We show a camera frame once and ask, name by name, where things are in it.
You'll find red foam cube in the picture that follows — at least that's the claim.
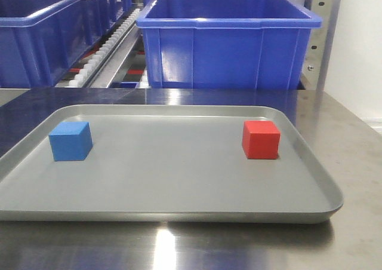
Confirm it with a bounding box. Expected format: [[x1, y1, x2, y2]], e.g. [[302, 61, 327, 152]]
[[242, 121, 281, 159]]

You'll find blue foam cube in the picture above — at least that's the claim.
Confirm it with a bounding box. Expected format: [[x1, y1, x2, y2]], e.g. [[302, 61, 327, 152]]
[[48, 121, 93, 161]]

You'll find grey metal tray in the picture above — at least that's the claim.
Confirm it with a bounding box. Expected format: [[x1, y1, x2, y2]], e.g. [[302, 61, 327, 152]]
[[1, 105, 344, 223]]

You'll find blue plastic bin right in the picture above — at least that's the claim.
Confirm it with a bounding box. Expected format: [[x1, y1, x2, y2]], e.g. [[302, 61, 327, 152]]
[[137, 0, 322, 90]]

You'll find blue plastic bin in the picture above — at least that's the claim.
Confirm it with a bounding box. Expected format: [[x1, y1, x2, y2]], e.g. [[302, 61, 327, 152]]
[[137, 0, 322, 90], [1, 0, 132, 88]]

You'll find blue plastic bin left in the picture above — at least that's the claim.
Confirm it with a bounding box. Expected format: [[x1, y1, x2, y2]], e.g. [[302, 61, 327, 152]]
[[1, 0, 132, 88]]

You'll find white roller conveyor rail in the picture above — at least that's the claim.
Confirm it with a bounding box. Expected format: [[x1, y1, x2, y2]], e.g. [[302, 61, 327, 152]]
[[59, 8, 140, 88]]

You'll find grey metal shelf post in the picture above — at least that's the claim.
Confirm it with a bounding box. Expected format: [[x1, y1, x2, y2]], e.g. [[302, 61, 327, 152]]
[[315, 0, 344, 92]]

